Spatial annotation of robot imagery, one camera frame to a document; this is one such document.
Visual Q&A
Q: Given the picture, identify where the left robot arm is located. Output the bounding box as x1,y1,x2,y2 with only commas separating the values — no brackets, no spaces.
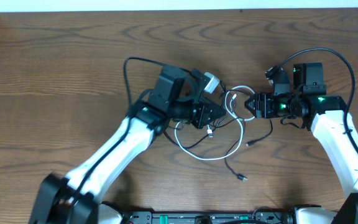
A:
29,65,226,223

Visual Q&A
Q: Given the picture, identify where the black usb cable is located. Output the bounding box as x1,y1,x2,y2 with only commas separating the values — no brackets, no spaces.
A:
163,80,249,182

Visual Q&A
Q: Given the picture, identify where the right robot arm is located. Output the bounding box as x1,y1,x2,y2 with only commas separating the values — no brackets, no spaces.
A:
244,63,358,223

